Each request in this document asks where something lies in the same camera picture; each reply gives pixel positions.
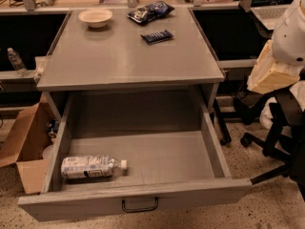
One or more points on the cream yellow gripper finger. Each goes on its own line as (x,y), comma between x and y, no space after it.
(269,75)

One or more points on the clear plastic bottle blue label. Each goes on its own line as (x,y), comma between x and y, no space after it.
(73,167)

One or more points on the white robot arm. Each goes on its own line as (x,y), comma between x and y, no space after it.
(283,55)

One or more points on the open grey wooden drawer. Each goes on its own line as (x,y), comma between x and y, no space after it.
(170,144)

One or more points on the grey cabinet counter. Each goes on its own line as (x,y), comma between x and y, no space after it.
(116,57)

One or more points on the small clear water bottle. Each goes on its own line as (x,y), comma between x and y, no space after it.
(17,62)

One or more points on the black office chair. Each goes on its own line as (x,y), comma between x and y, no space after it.
(284,142)

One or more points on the dark blue snack bar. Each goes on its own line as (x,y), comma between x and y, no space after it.
(157,37)

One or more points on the blue chip bag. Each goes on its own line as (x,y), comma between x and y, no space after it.
(150,12)

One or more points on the white ceramic bowl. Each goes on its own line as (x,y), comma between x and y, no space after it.
(95,18)

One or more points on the open cardboard box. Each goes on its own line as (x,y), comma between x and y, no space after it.
(25,144)

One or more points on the black metal drawer handle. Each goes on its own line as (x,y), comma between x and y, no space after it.
(139,205)

